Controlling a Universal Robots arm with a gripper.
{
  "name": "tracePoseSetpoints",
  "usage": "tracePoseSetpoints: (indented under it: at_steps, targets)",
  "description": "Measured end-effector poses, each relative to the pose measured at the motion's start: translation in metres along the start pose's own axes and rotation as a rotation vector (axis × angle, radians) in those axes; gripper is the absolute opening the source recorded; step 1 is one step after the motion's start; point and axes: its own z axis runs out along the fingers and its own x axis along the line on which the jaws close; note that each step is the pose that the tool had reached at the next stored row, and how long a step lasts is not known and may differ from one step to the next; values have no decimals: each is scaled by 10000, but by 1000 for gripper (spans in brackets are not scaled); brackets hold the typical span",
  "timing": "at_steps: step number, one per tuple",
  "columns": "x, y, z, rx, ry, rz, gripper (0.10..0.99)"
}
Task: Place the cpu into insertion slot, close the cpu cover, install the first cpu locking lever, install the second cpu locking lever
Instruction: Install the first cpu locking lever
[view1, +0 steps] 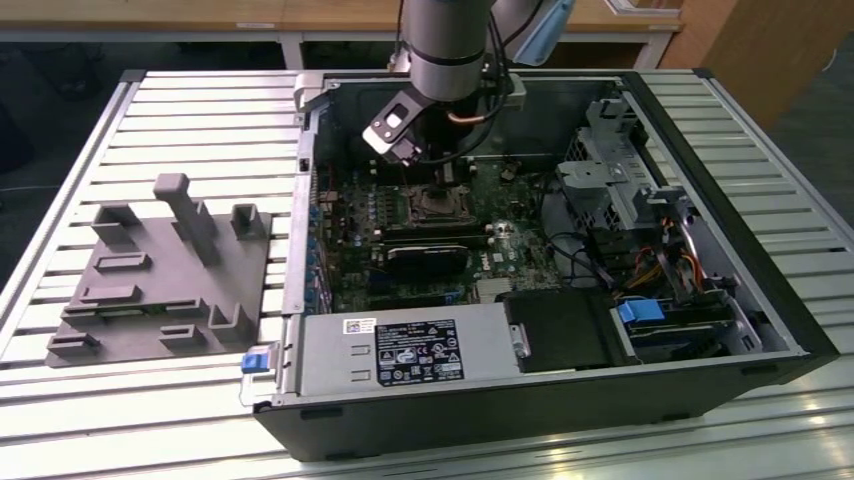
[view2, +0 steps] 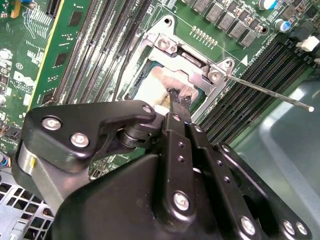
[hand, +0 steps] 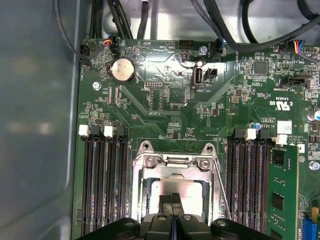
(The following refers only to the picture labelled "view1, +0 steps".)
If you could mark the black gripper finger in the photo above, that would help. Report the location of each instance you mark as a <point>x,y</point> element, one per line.
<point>441,175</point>
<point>453,175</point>

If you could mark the silver CPU plate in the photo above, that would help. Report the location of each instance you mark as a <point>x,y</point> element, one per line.
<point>443,205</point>

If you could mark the black graphics card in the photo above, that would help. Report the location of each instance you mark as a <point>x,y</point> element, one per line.
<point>427,260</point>

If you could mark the green motherboard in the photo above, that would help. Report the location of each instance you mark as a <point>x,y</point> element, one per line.
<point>521,250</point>

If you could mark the perforated metal drive cage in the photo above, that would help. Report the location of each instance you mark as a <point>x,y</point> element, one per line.
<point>601,175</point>

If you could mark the silver heat sink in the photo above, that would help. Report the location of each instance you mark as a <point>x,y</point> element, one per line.
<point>497,291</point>

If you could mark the white barcode sticker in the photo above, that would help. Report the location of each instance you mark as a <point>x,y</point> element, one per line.
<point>360,325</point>

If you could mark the black plastic shroud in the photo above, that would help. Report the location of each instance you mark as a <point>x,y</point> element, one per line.
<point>561,325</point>

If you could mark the black rating label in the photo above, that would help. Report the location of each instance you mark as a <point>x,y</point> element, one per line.
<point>419,355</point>

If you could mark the blue disk carrier tab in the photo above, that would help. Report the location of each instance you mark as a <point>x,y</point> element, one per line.
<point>641,312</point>

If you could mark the clear plastic box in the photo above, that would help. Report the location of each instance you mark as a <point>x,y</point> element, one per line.
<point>641,6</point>

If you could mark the grey power supply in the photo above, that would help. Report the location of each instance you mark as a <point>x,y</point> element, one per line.
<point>334,360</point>

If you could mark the wooden desk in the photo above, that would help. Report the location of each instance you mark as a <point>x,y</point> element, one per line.
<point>200,12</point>

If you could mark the grey parts rack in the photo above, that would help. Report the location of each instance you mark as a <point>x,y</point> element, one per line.
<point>167,280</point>

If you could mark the blue case latch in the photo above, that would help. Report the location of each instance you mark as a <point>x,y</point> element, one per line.
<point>255,362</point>

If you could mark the metal disk bay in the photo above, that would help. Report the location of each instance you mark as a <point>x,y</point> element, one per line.
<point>694,330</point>

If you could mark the black open PC case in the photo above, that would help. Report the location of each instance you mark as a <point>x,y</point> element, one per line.
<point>467,425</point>

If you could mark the wooden cabinet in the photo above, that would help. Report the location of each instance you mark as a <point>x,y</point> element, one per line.
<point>767,50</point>

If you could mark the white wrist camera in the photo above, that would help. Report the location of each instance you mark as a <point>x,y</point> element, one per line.
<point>394,125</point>

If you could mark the silver metal bracket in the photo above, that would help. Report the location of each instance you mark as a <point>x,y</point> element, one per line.
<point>521,340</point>

